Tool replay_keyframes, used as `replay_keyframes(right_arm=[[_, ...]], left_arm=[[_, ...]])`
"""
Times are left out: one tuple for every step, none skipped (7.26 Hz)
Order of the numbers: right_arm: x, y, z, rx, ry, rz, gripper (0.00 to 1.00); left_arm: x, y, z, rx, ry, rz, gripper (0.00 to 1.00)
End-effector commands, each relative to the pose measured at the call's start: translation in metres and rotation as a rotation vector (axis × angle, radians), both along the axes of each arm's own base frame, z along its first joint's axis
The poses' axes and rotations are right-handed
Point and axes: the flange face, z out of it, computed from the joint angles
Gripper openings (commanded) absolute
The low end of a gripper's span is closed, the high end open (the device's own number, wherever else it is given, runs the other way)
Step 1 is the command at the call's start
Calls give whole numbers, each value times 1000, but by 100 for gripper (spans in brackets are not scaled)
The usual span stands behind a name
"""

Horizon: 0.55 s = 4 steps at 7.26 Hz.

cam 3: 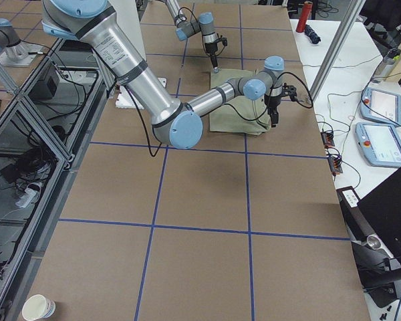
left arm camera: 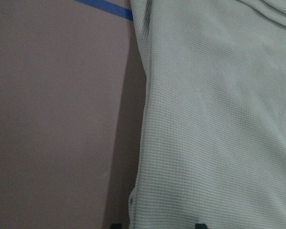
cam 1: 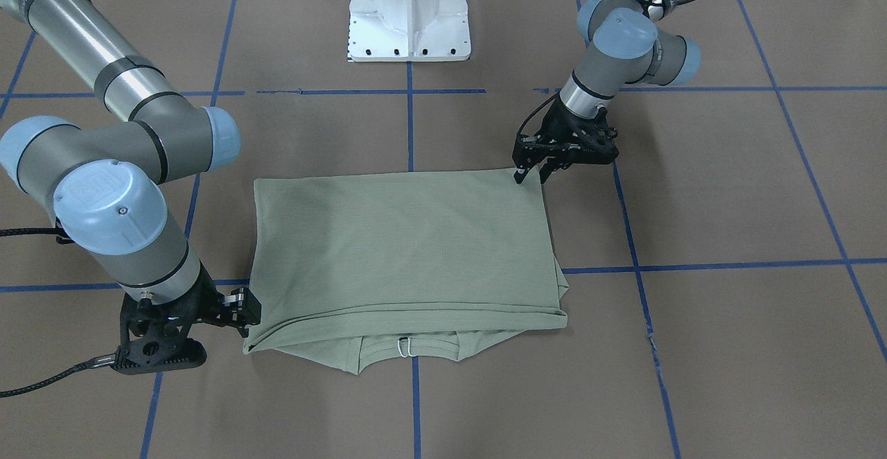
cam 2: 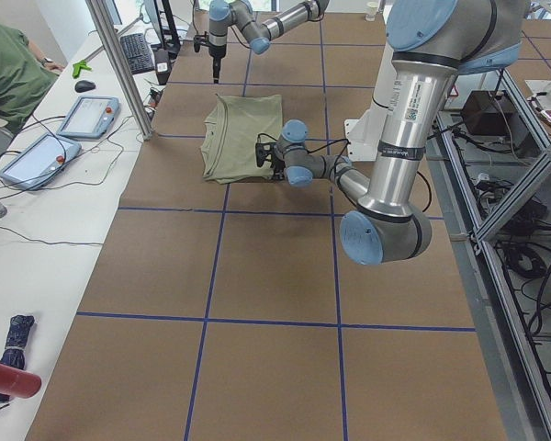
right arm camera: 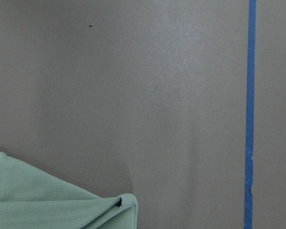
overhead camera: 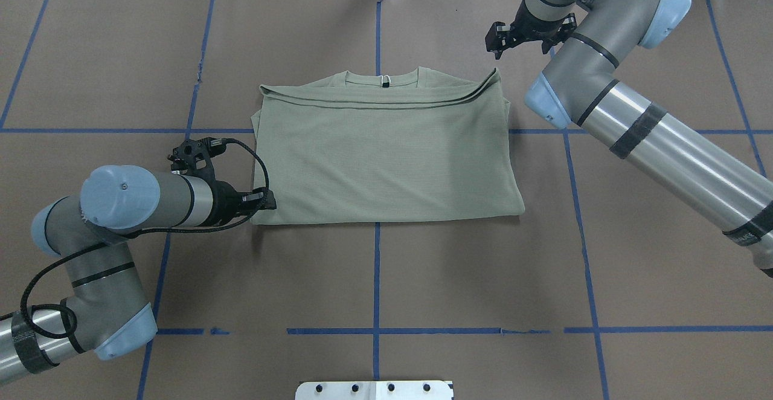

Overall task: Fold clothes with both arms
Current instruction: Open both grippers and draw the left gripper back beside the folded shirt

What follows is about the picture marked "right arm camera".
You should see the sage green long-sleeve shirt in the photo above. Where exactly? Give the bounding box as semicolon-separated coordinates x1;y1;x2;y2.
0;152;138;229

